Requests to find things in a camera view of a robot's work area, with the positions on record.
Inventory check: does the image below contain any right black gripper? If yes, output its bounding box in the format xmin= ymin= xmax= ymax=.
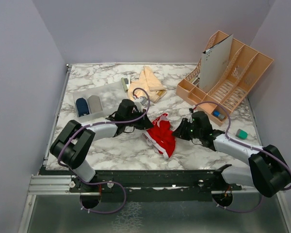
xmin=172 ymin=117 xmax=202 ymax=140

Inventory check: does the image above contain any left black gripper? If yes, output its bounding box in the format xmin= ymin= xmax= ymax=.
xmin=125 ymin=108 xmax=154 ymax=130

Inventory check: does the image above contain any red boxer underwear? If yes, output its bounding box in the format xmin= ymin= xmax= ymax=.
xmin=142 ymin=113 xmax=176 ymax=159

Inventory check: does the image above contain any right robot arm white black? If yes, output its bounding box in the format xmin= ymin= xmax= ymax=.
xmin=172 ymin=111 xmax=291 ymax=198

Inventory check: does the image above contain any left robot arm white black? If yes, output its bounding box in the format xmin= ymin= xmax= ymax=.
xmin=50 ymin=99 xmax=154 ymax=192

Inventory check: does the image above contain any beige underwear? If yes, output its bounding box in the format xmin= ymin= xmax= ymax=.
xmin=128 ymin=66 xmax=166 ymax=103

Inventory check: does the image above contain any grey rolled underwear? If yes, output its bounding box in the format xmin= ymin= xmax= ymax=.
xmin=87 ymin=95 xmax=103 ymax=114

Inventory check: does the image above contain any navy rolled underwear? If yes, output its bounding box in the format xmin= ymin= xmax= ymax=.
xmin=76 ymin=98 xmax=90 ymax=117

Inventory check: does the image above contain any blue capped small bottle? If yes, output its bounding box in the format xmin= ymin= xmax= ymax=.
xmin=212 ymin=111 xmax=225 ymax=121

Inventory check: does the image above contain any clear plastic storage box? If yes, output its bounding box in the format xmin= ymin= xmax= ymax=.
xmin=73 ymin=81 xmax=127 ymax=123

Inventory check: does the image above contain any green grey eraser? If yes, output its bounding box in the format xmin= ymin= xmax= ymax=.
xmin=235 ymin=129 xmax=248 ymax=140

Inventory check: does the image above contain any white folder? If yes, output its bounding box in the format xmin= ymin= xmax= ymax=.
xmin=199 ymin=34 xmax=233 ymax=93

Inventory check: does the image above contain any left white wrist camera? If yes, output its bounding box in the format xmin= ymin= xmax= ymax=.
xmin=134 ymin=96 xmax=148 ymax=108

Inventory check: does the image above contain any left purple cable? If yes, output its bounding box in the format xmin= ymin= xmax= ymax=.
xmin=57 ymin=87 xmax=151 ymax=215

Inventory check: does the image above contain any purple cable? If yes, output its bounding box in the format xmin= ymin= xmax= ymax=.
xmin=190 ymin=101 xmax=291 ymax=214
xmin=57 ymin=87 xmax=151 ymax=215

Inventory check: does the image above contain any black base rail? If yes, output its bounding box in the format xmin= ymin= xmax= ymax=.
xmin=38 ymin=167 xmax=248 ymax=203

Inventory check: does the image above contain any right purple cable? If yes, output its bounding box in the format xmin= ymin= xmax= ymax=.
xmin=190 ymin=101 xmax=291 ymax=214

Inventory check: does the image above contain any aluminium frame rail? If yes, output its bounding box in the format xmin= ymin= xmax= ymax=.
xmin=16 ymin=64 xmax=102 ymax=233

